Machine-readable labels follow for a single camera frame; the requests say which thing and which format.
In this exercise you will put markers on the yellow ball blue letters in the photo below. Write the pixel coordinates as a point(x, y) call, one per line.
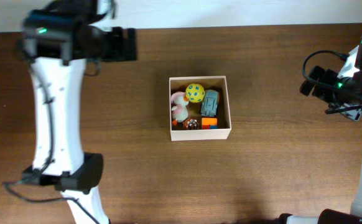
point(195, 92)

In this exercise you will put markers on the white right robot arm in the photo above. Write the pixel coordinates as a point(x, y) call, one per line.
point(342, 91)

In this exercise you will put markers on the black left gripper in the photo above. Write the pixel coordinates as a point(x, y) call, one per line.
point(125, 52)

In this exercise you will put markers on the white duck toy pink hat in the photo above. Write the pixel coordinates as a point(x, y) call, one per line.
point(179, 110)

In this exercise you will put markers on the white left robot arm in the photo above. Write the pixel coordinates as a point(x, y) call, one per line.
point(57, 43)

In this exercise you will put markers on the beige open cardboard box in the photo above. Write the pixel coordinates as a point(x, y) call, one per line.
point(217, 83)

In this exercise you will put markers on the multicolour puzzle cube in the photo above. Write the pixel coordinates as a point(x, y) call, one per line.
point(209, 123)

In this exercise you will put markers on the orange lattice ball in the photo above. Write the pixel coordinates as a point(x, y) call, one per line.
point(191, 124)

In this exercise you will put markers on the yellow and grey toy truck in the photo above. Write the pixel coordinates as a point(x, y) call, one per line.
point(210, 103)

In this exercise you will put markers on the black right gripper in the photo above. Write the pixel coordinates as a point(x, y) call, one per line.
point(326, 76)

